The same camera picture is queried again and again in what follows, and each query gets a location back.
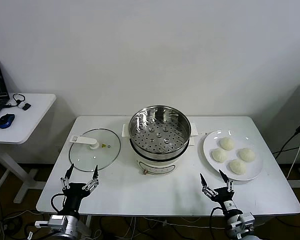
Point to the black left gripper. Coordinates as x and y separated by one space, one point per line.
75 191

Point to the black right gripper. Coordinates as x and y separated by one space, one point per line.
223 197

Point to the white steamed baozi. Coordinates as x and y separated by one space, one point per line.
219 155
227 143
246 154
237 167

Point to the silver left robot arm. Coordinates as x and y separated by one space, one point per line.
70 225

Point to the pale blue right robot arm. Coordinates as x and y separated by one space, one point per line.
240 225

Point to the stainless steel steamer basket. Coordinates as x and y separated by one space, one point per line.
160 145

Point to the white round plate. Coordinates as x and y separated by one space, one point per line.
255 165

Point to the white side table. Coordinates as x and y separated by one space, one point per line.
32 120

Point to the small black dongle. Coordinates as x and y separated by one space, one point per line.
27 106

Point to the small white adapter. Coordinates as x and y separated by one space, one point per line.
21 105

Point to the blue computer mouse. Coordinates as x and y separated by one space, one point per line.
6 120

